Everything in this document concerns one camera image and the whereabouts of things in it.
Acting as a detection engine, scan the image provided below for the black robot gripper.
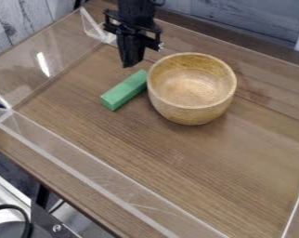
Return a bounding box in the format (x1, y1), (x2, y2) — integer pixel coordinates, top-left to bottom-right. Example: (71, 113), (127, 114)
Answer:
(104, 0), (164, 68)

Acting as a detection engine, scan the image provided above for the green rectangular block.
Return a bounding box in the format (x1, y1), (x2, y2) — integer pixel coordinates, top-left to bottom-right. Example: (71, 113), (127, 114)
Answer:
(100, 70), (148, 111)

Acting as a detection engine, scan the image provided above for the light wooden bowl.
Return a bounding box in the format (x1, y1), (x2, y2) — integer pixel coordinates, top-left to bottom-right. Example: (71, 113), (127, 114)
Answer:
(148, 52), (238, 126)

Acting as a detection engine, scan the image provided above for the black table leg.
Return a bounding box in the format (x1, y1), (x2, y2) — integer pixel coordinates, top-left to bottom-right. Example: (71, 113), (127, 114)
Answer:
(36, 185), (51, 209)

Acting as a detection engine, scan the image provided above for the clear acrylic tray enclosure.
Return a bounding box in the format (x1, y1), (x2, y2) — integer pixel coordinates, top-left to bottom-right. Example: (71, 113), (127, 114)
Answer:
(0, 0), (299, 238)

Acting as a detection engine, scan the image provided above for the black cable loop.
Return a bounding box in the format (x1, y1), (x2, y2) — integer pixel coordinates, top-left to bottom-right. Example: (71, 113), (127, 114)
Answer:
(0, 203), (33, 238)

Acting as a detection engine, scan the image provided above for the black metal table bracket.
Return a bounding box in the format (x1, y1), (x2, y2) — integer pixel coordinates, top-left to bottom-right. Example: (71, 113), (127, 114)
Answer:
(31, 203), (81, 238)

